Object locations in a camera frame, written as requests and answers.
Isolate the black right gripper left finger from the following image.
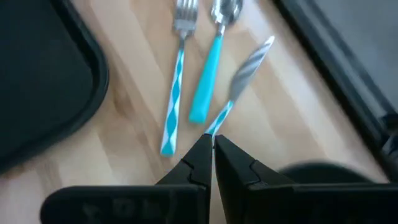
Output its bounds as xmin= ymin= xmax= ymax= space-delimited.
xmin=155 ymin=133 xmax=214 ymax=224

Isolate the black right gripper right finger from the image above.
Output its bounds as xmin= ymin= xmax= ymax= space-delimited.
xmin=214 ymin=134 xmax=296 ymax=224

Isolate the fork with striped handle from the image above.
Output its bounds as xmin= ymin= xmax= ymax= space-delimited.
xmin=159 ymin=0 xmax=200 ymax=157

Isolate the spoon with teal handle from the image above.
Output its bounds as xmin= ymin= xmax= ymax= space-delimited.
xmin=188 ymin=0 xmax=244 ymax=125

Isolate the knife with striped handle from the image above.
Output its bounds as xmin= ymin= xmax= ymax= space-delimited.
xmin=204 ymin=35 xmax=276 ymax=137

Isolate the black plastic tray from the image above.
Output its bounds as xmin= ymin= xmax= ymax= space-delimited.
xmin=0 ymin=0 xmax=110 ymax=175

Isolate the black aluminium table frame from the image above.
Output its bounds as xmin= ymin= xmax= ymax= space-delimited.
xmin=272 ymin=0 xmax=398 ymax=183

